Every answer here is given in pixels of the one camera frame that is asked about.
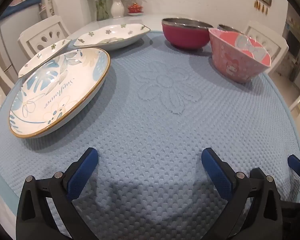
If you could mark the glass vase with green stems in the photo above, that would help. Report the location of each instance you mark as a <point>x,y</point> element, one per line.
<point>102,10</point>

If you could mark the white ceramic vase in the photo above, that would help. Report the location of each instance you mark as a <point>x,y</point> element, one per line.
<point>117,10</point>

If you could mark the pink cartoon bowl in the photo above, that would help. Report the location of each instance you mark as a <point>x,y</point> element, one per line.
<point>230,60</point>

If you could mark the blue steel bowl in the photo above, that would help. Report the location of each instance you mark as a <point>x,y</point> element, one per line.
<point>227,27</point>

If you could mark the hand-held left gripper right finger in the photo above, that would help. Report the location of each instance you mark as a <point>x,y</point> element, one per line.
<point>216,172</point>

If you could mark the magenta steel bowl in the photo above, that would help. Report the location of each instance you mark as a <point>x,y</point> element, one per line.
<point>185,37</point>

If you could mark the small square flowered plate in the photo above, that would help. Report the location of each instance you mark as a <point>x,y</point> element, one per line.
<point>43,56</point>

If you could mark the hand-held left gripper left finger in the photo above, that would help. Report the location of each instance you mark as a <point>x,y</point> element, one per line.
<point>82,172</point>

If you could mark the hanging wall ornaments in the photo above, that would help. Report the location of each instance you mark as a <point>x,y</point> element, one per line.
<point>262,7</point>

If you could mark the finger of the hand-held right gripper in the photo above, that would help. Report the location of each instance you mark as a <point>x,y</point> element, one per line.
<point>256,172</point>
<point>298,165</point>

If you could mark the white refrigerator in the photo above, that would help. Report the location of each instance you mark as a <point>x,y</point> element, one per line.
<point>10,37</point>

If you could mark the red teacup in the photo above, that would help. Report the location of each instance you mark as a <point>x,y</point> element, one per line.
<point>134,8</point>

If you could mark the large flowered plate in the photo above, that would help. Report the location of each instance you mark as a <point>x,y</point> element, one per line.
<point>110,36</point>

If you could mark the round blue leaf plate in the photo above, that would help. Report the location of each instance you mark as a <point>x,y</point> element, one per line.
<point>55,92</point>

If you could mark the light blue woven mat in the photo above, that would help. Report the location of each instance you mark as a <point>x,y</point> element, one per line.
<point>152,130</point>

